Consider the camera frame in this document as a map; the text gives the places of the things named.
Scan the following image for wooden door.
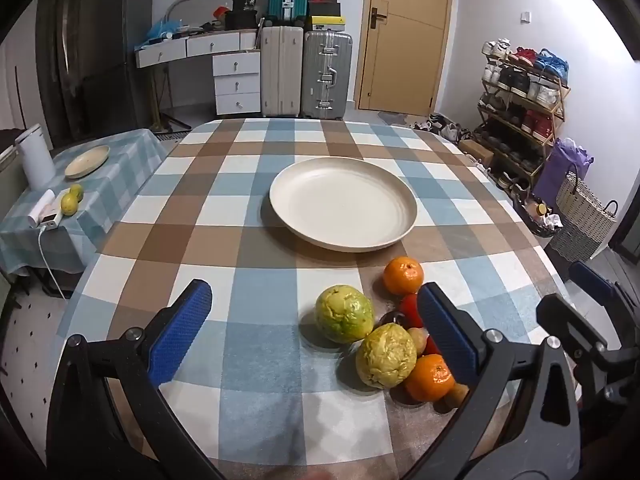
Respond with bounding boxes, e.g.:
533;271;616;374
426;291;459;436
355;0;455;116

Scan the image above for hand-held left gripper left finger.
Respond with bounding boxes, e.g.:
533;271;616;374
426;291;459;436
46;279;226;480

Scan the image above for metal shoe rack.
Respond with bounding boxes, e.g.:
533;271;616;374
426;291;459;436
475;37;571;188

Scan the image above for red tomato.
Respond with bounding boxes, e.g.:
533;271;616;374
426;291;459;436
398;294;426;328

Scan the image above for orange mandarin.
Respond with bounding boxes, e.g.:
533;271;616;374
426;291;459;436
383;256;425;296
404;354;457;403

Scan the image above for brown cardboard box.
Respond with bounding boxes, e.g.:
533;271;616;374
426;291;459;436
457;139;496;168

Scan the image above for cream suitcase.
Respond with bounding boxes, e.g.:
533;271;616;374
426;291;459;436
260;25;305;118

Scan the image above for purple bag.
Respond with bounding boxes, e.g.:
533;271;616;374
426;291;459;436
532;137;595;206

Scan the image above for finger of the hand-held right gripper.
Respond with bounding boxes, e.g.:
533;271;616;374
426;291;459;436
536;294;608;361
569;260;640;331

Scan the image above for black bag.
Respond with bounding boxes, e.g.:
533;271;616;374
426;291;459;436
225;10;261;31

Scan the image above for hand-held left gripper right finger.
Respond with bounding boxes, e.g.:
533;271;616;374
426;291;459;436
400;282;583;480

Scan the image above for blue plastic bag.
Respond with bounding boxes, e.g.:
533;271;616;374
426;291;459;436
145;19;181;43

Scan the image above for dark grey fridge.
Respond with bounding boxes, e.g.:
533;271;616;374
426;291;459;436
75;0;153;136

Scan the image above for large cream plate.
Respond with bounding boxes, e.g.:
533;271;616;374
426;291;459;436
269;156;418;253

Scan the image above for white handheld device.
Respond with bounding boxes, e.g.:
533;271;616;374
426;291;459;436
27;190;57;226

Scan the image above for teal checked tablecloth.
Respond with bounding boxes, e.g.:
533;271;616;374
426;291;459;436
0;128;168;276

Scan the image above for brown blue checked tablecloth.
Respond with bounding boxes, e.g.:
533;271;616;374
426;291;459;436
62;117;581;480

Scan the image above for small beige plate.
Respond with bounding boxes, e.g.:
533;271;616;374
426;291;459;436
64;145;111;179

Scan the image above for white kettle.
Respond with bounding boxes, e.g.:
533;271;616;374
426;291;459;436
15;124;56;191

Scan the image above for dark low basket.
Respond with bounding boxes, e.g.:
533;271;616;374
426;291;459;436
512;190;563;238

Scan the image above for green guava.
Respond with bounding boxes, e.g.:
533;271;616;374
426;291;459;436
314;285;376;345

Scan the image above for white charging cable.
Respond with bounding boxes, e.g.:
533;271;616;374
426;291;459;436
39;227;67;302

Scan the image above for white desk with drawers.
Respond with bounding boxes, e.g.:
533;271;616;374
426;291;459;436
135;27;263;116

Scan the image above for silver suitcase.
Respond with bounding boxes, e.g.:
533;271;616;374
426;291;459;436
301;30;353;121

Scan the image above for grey wicker basket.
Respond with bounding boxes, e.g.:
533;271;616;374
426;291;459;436
547;172;619;263

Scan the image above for yellow guava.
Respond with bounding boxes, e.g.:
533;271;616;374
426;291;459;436
355;323;418;389

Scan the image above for scattered shoes pile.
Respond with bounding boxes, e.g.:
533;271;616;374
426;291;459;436
410;112;473;143

